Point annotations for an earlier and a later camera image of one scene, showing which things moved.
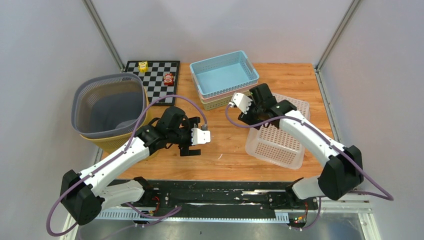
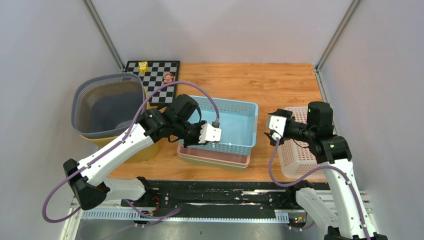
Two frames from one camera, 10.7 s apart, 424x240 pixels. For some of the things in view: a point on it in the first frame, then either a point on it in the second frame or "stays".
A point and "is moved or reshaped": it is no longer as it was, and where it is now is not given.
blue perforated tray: (224, 74) to (238, 122)
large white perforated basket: (269, 144) is moved or reshaped
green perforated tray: (210, 105) to (216, 166)
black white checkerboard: (153, 79) stays
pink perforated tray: (223, 95) to (213, 156)
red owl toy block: (168, 80) stays
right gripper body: (254, 116) to (297, 130)
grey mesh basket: (107, 105) stays
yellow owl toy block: (143, 66) stays
